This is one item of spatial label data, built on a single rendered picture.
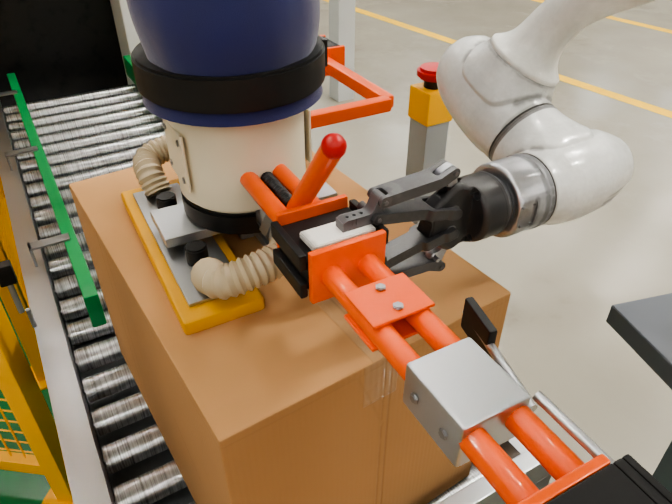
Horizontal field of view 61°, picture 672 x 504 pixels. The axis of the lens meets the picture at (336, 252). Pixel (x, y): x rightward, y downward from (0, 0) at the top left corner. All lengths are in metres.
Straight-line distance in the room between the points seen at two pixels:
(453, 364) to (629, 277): 2.13
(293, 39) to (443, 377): 0.39
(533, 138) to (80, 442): 0.85
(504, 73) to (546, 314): 1.57
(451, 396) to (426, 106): 0.85
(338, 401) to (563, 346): 1.56
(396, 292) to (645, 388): 1.66
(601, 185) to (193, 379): 0.51
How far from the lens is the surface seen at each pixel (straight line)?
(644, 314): 1.12
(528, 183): 0.67
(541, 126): 0.74
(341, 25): 3.75
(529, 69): 0.76
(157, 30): 0.65
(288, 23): 0.64
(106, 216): 0.93
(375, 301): 0.49
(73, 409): 1.15
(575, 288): 2.41
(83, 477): 1.05
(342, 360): 0.64
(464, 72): 0.79
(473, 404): 0.43
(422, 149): 1.25
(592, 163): 0.73
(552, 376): 2.02
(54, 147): 2.24
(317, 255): 0.52
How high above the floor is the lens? 1.42
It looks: 36 degrees down
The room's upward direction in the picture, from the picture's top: straight up
